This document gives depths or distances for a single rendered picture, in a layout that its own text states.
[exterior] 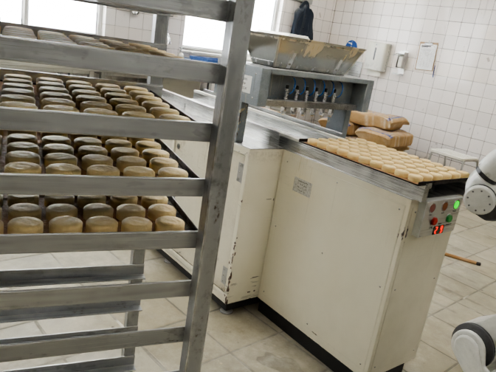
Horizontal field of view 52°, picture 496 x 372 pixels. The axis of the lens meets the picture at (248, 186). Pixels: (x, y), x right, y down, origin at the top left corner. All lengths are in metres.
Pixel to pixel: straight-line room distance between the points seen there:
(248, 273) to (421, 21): 4.70
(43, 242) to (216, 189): 0.26
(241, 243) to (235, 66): 1.63
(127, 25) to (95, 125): 4.54
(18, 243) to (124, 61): 0.30
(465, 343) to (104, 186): 1.34
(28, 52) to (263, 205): 1.71
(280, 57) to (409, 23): 4.47
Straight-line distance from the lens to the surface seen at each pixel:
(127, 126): 0.75
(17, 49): 0.72
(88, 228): 0.84
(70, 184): 0.76
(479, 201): 1.41
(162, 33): 1.18
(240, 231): 2.28
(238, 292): 2.44
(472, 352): 1.81
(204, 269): 0.83
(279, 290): 2.39
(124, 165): 0.87
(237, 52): 0.75
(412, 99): 6.48
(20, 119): 0.74
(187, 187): 0.80
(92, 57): 0.73
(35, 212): 0.88
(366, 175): 1.97
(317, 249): 2.17
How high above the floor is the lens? 1.29
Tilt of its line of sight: 16 degrees down
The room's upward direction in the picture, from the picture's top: 9 degrees clockwise
